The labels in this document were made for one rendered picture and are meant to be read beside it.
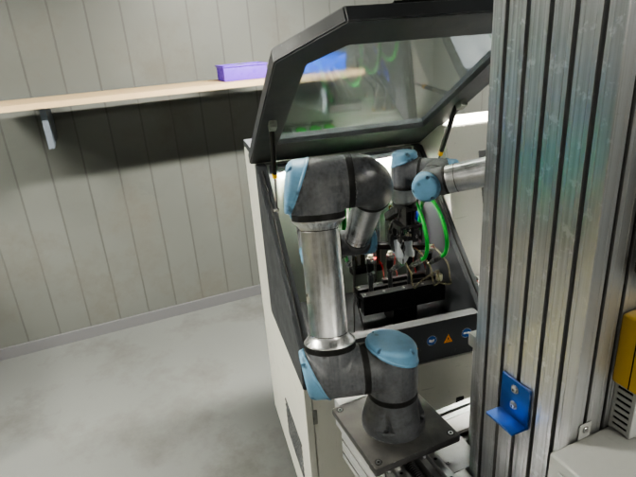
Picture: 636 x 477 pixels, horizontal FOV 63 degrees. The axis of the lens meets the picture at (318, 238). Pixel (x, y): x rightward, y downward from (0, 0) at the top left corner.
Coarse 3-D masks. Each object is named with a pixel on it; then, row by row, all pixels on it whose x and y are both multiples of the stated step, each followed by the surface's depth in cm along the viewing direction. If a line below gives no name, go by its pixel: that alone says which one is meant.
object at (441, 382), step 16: (432, 368) 189; (448, 368) 191; (464, 368) 193; (432, 384) 192; (448, 384) 194; (464, 384) 196; (320, 400) 180; (432, 400) 194; (448, 400) 197; (320, 416) 183; (320, 432) 185; (336, 432) 187; (320, 448) 188; (336, 448) 190; (320, 464) 190; (336, 464) 192
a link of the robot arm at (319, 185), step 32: (320, 160) 108; (288, 192) 106; (320, 192) 106; (352, 192) 107; (320, 224) 108; (320, 256) 110; (320, 288) 111; (320, 320) 112; (320, 352) 112; (352, 352) 114; (320, 384) 112; (352, 384) 113
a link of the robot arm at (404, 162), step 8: (400, 152) 149; (408, 152) 148; (416, 152) 150; (392, 160) 151; (400, 160) 149; (408, 160) 148; (416, 160) 149; (392, 168) 152; (400, 168) 149; (408, 168) 149; (392, 176) 153; (400, 176) 150; (408, 176) 150; (400, 184) 151; (408, 184) 151
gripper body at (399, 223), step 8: (400, 208) 154; (408, 208) 152; (416, 208) 153; (400, 216) 158; (408, 216) 155; (392, 224) 160; (400, 224) 156; (408, 224) 155; (416, 224) 155; (392, 232) 160; (400, 232) 154; (408, 232) 156; (416, 232) 156; (400, 240) 155; (408, 240) 157; (416, 240) 157
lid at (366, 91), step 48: (432, 0) 123; (480, 0) 122; (288, 48) 124; (336, 48) 125; (384, 48) 134; (432, 48) 139; (480, 48) 145; (288, 96) 147; (336, 96) 158; (384, 96) 165; (432, 96) 173; (288, 144) 188; (336, 144) 199; (384, 144) 212
